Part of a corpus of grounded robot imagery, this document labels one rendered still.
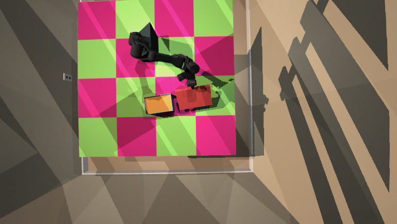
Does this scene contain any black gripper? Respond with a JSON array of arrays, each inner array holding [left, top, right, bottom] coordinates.
[[185, 70, 197, 89]]

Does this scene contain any red box lid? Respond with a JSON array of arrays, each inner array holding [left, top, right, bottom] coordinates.
[[175, 84, 212, 110]]

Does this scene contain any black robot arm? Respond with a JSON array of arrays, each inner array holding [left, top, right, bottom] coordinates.
[[128, 32, 200, 82]]

